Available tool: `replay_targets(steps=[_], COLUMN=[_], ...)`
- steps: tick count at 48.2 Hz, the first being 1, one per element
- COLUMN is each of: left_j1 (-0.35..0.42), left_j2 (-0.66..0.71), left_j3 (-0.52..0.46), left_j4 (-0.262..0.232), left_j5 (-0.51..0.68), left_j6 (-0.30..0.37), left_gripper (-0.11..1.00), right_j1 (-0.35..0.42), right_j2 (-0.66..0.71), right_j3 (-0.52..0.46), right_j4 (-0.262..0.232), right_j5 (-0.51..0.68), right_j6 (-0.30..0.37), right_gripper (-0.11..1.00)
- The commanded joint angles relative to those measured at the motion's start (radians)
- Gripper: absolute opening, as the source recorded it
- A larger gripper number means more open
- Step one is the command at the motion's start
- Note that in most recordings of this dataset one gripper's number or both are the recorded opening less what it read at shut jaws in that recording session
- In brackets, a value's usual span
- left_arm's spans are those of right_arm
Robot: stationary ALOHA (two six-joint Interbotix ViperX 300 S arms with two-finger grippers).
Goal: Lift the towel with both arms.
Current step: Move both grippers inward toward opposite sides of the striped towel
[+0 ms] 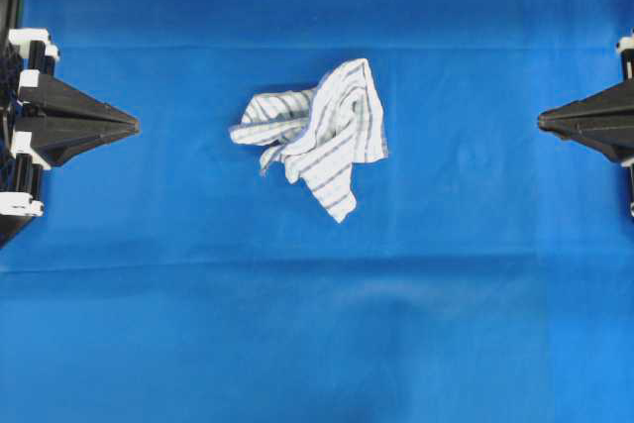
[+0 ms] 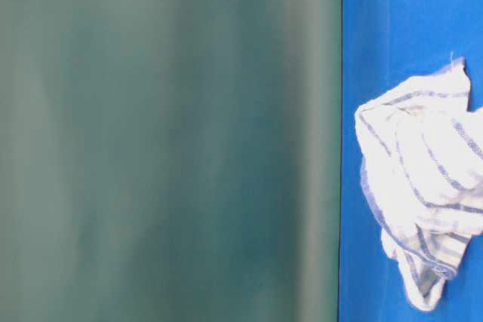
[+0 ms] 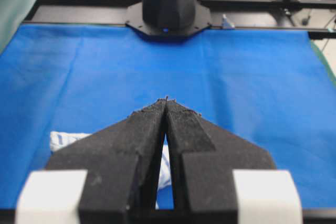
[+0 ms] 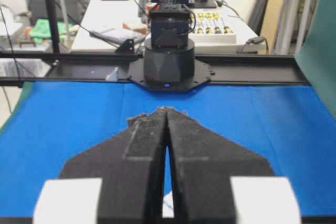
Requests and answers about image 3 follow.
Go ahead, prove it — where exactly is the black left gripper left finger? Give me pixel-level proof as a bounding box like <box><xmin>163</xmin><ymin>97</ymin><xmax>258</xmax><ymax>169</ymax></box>
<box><xmin>15</xmin><ymin>99</ymin><xmax>166</xmax><ymax>223</ymax></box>

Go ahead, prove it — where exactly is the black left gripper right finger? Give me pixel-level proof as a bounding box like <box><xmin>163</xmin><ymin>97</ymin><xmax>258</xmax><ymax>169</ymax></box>
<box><xmin>165</xmin><ymin>100</ymin><xmax>302</xmax><ymax>223</ymax></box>

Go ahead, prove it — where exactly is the white blue striped towel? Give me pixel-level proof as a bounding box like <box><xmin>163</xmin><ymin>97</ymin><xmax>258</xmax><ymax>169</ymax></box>
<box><xmin>50</xmin><ymin>131</ymin><xmax>174</xmax><ymax>209</ymax></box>

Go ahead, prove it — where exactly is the blue table cloth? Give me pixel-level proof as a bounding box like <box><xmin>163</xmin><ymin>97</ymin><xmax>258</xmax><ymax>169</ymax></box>
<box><xmin>1</xmin><ymin>24</ymin><xmax>335</xmax><ymax>208</ymax></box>

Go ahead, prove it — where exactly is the green cloth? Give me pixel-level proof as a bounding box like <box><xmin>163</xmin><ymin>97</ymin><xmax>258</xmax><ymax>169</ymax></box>
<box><xmin>0</xmin><ymin>0</ymin><xmax>36</xmax><ymax>51</ymax></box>

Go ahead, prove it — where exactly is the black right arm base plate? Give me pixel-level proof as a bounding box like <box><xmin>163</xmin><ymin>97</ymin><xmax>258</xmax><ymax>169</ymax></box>
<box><xmin>125</xmin><ymin>3</ymin><xmax>212</xmax><ymax>39</ymax></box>

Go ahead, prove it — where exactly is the black table frame rail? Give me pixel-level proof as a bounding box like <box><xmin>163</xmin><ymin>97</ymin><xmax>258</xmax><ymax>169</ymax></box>
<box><xmin>24</xmin><ymin>0</ymin><xmax>335</xmax><ymax>30</ymax></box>

